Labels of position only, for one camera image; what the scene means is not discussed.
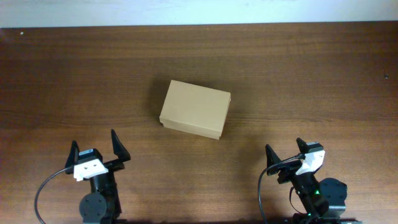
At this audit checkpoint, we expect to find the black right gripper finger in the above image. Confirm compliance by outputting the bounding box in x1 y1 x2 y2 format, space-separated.
296 138 308 154
265 144 281 168

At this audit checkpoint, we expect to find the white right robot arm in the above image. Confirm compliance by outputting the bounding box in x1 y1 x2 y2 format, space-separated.
257 138 360 224

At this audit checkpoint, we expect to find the brown cardboard box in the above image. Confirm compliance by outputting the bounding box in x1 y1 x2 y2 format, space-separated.
159 80 231 140

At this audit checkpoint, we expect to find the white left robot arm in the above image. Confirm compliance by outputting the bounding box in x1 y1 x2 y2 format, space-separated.
65 130 131 224

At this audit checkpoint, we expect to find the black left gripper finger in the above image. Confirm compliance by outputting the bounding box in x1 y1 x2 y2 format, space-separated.
111 129 131 162
65 141 80 168

